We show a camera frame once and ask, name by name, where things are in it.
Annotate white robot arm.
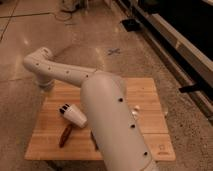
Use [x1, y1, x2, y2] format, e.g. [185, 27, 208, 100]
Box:
[23, 47, 159, 171]

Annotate black white eraser box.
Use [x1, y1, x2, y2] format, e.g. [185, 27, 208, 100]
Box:
[59, 104, 70, 114]

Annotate clear plastic bottle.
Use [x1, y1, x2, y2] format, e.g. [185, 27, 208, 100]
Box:
[132, 105, 140, 116]

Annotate blue sponge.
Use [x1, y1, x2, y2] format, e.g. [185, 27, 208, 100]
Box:
[90, 132, 99, 151]

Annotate black floor mat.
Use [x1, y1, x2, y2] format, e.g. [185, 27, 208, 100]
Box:
[121, 19, 140, 32]

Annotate wooden table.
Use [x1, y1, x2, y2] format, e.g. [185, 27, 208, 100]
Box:
[25, 78, 176, 161]

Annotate white base with cables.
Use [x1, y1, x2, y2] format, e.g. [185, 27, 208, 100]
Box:
[53, 0, 88, 22]

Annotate long white rail ledge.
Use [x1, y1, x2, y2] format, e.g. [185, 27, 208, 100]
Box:
[114, 0, 213, 126]

